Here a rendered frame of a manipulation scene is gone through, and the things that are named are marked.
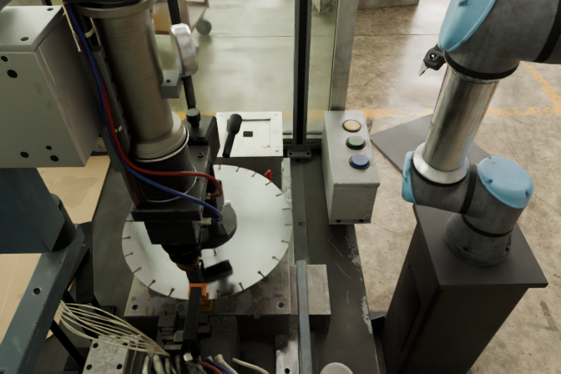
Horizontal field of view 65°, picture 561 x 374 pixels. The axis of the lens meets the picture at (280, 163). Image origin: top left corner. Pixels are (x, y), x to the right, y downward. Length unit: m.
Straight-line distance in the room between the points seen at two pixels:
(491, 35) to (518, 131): 2.20
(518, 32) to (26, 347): 0.80
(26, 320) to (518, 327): 1.71
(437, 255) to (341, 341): 0.32
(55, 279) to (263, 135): 0.61
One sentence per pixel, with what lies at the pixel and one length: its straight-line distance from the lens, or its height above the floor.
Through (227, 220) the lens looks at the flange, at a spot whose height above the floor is 0.96.
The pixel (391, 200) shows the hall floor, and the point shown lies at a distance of 2.23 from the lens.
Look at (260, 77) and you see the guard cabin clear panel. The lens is 1.19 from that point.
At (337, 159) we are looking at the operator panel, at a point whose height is 0.90.
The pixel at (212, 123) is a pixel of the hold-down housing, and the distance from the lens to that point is 0.61.
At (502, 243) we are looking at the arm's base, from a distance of 1.12.
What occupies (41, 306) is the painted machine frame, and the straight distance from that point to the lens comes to 0.75.
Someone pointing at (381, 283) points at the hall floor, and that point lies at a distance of 1.94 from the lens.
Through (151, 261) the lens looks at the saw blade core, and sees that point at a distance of 0.85.
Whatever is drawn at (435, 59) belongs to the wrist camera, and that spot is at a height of 1.04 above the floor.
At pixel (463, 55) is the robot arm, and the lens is 0.74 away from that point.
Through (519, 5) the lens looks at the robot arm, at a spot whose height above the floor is 1.37.
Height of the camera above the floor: 1.62
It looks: 44 degrees down
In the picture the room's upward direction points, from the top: 1 degrees counter-clockwise
